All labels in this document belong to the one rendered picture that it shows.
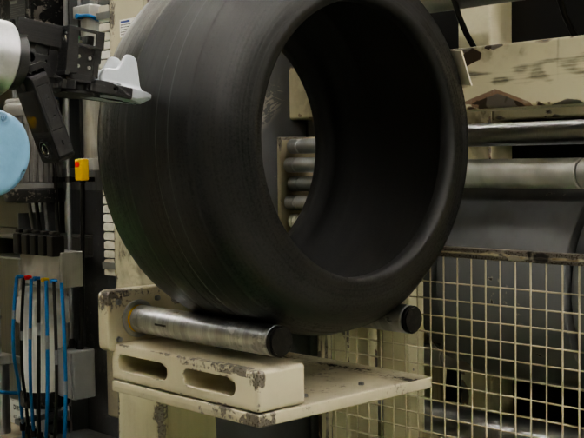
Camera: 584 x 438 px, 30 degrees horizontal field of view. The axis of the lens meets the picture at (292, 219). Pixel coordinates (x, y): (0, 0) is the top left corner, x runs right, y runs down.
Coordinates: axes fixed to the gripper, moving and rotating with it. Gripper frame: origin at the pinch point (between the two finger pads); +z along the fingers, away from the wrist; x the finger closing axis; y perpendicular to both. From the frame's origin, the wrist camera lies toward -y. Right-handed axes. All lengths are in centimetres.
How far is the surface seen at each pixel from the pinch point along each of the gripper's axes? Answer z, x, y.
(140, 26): 5.1, 9.1, 12.0
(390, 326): 46, -6, -29
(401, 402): 85, 25, -47
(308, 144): 62, 33, 3
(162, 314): 18.5, 16.6, -29.6
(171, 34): 4.1, -0.1, 9.7
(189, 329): 18.0, 8.7, -31.3
